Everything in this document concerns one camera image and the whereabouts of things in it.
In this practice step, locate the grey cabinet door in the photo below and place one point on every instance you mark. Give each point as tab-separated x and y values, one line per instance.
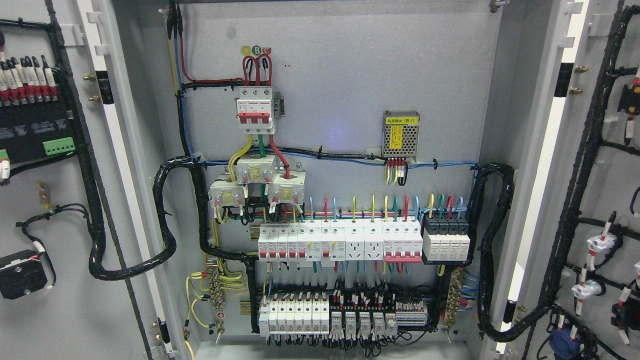
81	317
570	243

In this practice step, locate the white current transformers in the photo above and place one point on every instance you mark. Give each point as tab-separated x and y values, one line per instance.
261	177

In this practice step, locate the metal mesh power supply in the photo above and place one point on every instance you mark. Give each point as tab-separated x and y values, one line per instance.
400	134

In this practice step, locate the red three pole main breaker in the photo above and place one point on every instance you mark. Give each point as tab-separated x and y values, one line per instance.
256	110

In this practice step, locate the white breaker and socket row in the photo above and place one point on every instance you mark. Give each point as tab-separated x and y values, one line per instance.
339	240

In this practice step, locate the lower relay terminal row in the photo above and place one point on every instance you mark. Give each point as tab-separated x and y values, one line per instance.
366	315

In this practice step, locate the black surge protector block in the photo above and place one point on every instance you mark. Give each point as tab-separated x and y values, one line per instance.
445	241

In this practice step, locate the white lower breaker row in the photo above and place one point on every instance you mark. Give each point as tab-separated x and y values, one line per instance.
294	313

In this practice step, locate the yellow terminal connector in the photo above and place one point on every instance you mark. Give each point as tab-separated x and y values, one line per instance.
44	197

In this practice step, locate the black digital power meter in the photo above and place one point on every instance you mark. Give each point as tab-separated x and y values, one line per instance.
33	114

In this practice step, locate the white rotary selector switch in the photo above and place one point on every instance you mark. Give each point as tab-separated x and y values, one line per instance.
21	273

